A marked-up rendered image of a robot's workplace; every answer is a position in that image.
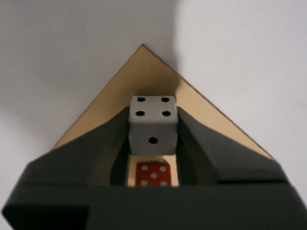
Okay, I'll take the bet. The grey die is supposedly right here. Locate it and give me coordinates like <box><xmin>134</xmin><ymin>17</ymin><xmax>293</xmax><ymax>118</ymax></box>
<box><xmin>128</xmin><ymin>96</ymin><xmax>178</xmax><ymax>156</ymax></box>

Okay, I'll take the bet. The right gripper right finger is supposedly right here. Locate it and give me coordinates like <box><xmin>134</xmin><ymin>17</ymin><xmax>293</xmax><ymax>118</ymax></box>
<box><xmin>175</xmin><ymin>106</ymin><xmax>293</xmax><ymax>185</ymax></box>

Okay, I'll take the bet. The tan square mat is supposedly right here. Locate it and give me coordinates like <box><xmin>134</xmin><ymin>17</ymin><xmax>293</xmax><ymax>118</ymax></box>
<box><xmin>52</xmin><ymin>43</ymin><xmax>277</xmax><ymax>185</ymax></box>

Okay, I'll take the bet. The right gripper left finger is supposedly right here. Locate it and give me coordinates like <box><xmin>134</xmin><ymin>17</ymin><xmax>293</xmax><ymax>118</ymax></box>
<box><xmin>14</xmin><ymin>106</ymin><xmax>131</xmax><ymax>186</ymax></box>

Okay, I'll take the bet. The red die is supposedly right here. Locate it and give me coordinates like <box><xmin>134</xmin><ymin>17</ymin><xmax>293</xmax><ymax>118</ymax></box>
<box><xmin>135</xmin><ymin>163</ymin><xmax>172</xmax><ymax>185</ymax></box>

